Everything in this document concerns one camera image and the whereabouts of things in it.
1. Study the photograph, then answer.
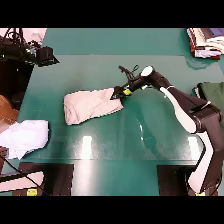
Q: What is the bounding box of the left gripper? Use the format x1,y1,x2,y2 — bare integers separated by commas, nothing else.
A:
34,46,61,68

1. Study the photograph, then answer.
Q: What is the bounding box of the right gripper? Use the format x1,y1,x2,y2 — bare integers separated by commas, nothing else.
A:
110,84,135,101

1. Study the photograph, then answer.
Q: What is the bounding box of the pink shirt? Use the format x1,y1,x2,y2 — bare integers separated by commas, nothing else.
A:
63,87,125,127

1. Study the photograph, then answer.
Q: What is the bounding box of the brown garment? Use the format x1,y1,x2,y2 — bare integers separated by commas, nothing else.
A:
0,94,21,133

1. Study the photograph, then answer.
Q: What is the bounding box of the white garment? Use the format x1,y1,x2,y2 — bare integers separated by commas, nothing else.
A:
0,119,50,161

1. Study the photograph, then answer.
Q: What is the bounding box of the dark green garment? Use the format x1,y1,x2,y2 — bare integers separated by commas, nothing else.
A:
192,81,224,128

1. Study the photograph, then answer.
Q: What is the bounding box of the heap of clothes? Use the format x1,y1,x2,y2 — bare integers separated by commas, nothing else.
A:
185,27,224,61

